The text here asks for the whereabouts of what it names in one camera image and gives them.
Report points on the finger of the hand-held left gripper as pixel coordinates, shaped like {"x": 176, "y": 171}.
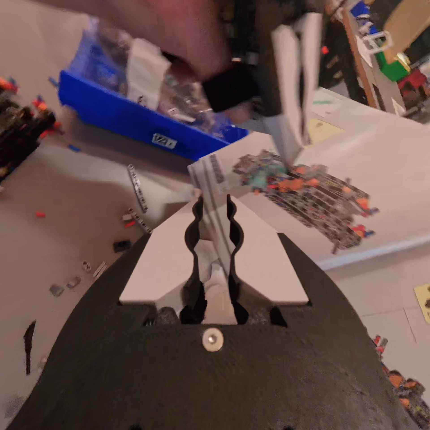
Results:
{"x": 312, "y": 60}
{"x": 287, "y": 87}

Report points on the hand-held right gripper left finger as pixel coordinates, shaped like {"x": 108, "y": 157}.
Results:
{"x": 161, "y": 265}

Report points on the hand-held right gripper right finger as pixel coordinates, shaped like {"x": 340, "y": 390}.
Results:
{"x": 265, "y": 265}

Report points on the lego instruction booklet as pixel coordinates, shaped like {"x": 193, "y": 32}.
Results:
{"x": 369, "y": 161}

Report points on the scattered small lego pieces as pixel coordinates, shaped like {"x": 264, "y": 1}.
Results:
{"x": 122, "y": 246}

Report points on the short grey lego beam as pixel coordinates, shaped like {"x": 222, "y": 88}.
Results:
{"x": 139, "y": 221}

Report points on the long grey lego beam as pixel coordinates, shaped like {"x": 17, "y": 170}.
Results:
{"x": 137, "y": 188}

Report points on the orange black lego assembly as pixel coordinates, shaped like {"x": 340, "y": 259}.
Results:
{"x": 406, "y": 386}

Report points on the black orange lego model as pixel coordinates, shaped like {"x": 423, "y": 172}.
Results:
{"x": 23, "y": 127}

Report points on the person's left hand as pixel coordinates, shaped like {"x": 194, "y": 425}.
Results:
{"x": 195, "y": 37}

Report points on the wooden shelf unit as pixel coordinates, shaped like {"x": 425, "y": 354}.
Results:
{"x": 366, "y": 77}

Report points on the green box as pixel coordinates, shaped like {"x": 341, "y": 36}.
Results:
{"x": 391, "y": 67}

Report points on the clear plastic bags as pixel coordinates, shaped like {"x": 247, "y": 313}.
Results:
{"x": 188, "y": 97}

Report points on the white paper bag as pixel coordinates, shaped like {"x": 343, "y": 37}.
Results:
{"x": 147, "y": 74}

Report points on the black strip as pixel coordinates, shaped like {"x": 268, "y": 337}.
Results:
{"x": 29, "y": 346}

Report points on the blue plastic bin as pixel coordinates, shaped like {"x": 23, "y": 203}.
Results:
{"x": 117, "y": 114}

